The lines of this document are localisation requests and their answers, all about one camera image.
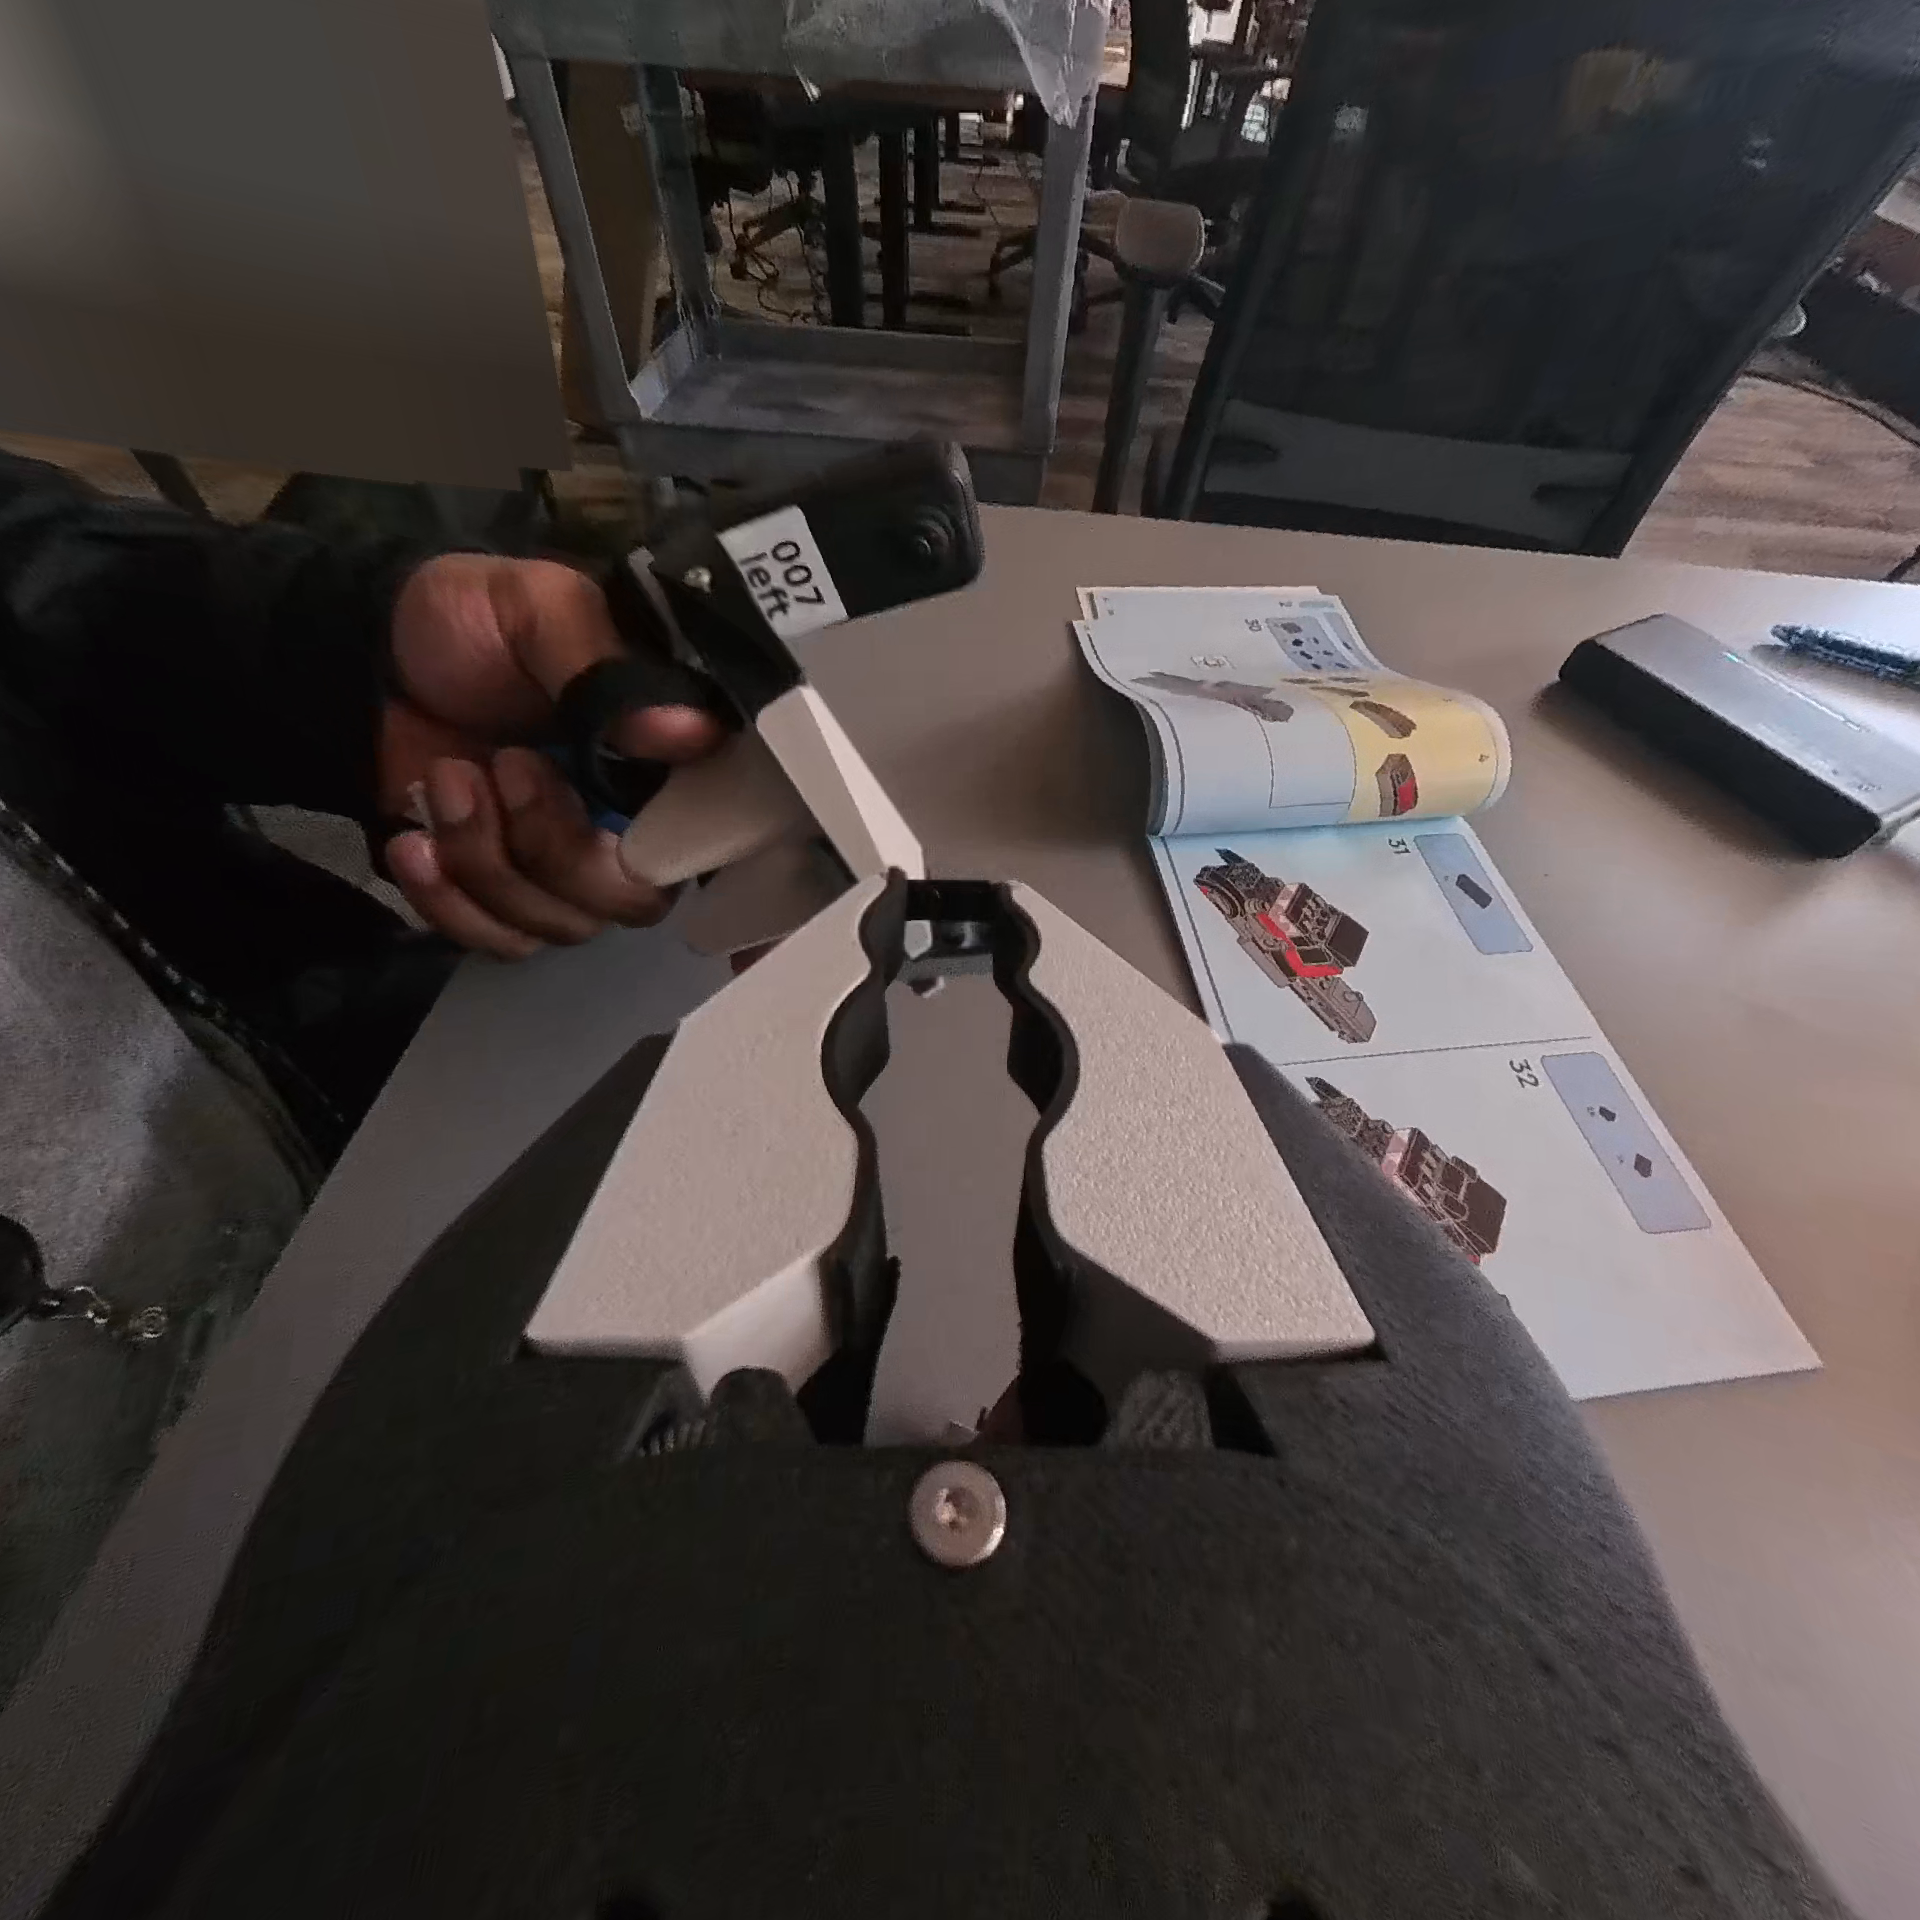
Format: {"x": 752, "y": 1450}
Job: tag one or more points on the black mesh office chair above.
{"x": 1501, "y": 271}

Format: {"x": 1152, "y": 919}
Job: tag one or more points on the grey toy brick assembly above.
{"x": 952, "y": 914}

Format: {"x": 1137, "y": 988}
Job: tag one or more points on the person's grey shirt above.
{"x": 121, "y": 1124}

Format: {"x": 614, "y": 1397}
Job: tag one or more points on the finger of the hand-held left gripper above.
{"x": 840, "y": 780}
{"x": 704, "y": 823}

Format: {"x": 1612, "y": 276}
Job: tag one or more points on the brown desk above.
{"x": 1724, "y": 1050}

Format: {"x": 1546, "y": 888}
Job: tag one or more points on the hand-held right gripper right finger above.
{"x": 1200, "y": 1184}

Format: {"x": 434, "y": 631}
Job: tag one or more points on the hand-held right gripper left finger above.
{"x": 704, "y": 1184}

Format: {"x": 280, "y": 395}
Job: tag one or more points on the person's left hand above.
{"x": 480, "y": 675}

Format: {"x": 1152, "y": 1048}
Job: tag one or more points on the blue pen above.
{"x": 1853, "y": 648}

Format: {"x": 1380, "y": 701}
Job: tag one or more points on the person's black jacket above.
{"x": 254, "y": 1021}

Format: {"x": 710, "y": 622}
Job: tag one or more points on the person's left forearm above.
{"x": 194, "y": 675}

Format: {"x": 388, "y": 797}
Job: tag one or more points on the toy instruction booklet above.
{"x": 1501, "y": 975}

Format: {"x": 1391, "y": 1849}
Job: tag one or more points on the black power bank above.
{"x": 1724, "y": 721}

